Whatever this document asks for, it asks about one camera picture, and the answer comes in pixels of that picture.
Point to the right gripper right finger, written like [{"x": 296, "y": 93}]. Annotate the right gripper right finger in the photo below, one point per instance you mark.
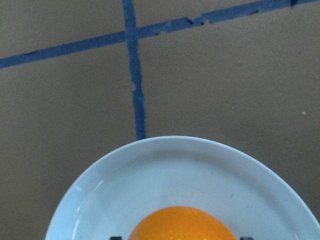
[{"x": 246, "y": 238}]

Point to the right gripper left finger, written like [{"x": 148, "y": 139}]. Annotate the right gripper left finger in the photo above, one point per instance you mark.
[{"x": 115, "y": 238}]

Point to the light blue plate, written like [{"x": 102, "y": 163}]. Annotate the light blue plate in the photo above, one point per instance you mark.
[{"x": 121, "y": 188}]

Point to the orange fruit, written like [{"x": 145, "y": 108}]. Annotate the orange fruit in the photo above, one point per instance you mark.
[{"x": 181, "y": 223}]

